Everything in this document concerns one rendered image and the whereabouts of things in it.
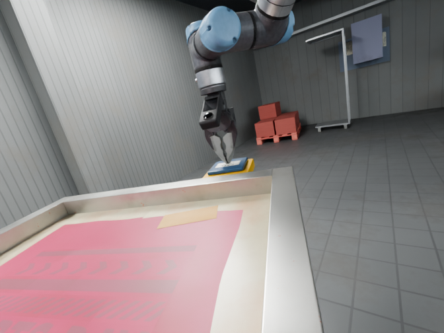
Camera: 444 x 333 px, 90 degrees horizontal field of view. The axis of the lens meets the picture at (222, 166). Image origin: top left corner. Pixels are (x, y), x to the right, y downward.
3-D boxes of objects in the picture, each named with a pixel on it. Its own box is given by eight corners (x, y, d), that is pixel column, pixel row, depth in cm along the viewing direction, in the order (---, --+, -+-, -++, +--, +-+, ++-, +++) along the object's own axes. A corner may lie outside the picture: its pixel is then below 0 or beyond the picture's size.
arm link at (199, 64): (187, 19, 51) (181, 33, 59) (199, 69, 54) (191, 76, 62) (219, 15, 53) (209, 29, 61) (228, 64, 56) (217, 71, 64)
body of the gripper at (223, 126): (238, 126, 67) (230, 84, 64) (232, 131, 59) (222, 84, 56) (214, 131, 69) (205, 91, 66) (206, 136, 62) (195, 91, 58)
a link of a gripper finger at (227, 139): (241, 157, 68) (234, 127, 66) (238, 163, 63) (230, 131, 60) (231, 158, 69) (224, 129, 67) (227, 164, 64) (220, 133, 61)
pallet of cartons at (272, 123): (270, 132, 674) (265, 104, 652) (311, 127, 605) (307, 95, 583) (247, 145, 558) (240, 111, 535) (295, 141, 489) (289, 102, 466)
